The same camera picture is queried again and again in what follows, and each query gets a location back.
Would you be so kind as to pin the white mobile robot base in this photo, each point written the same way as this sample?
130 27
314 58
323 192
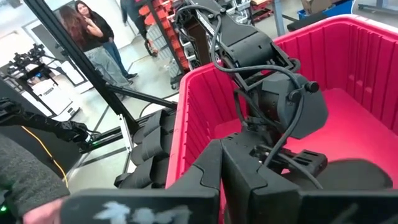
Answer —
53 99

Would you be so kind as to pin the black slide sandal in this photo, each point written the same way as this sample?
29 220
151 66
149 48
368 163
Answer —
160 121
140 177
152 143
357 174

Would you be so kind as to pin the red plastic bin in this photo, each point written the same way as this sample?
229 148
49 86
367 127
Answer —
357 124

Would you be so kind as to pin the person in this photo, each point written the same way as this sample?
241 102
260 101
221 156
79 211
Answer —
133 12
105 31
25 174

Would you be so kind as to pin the black robot arms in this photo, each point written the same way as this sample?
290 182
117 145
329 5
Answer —
28 59

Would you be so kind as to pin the person's left hand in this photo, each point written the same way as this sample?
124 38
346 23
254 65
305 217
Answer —
40 214

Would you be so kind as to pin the grey table leg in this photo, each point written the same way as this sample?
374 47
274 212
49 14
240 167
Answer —
279 15

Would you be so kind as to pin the black bar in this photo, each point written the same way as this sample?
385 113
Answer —
306 21

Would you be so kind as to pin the silver metal bracket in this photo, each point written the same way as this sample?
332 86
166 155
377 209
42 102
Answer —
126 133

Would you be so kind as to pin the two standing women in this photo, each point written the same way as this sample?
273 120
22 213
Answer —
102 65

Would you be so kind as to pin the black aluminium side frame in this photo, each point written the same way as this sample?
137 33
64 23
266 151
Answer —
77 56

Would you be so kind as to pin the cardboard box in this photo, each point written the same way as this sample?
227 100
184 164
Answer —
317 5

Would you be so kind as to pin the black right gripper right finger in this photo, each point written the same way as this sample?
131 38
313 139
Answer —
248 199

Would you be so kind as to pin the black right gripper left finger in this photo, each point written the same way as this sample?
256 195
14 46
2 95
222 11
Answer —
186 205

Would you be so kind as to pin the blue plastic bin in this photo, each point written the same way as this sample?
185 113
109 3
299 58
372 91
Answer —
342 9

